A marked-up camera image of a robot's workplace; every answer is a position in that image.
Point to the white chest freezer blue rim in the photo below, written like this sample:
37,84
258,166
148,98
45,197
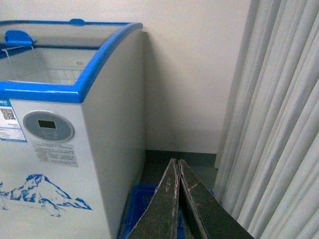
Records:
40,200

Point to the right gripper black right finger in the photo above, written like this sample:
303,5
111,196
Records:
204,215

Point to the grey oval control panel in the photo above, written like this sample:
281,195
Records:
48,126

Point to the grey text info sticker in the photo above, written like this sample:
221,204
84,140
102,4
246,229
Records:
56,153

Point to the rear glass freezer lid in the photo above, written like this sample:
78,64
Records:
55,26

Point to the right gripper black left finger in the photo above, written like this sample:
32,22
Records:
160,220

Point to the blue plastic shopping basket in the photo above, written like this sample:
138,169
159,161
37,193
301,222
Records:
140,198

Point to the white vertical curtain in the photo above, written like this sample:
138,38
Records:
268,158

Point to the white wire freezer basket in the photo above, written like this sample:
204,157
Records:
43,65

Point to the sliding glass freezer lid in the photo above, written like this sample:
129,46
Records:
61,39

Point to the blue energy label sticker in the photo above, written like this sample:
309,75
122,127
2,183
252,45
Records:
10,128

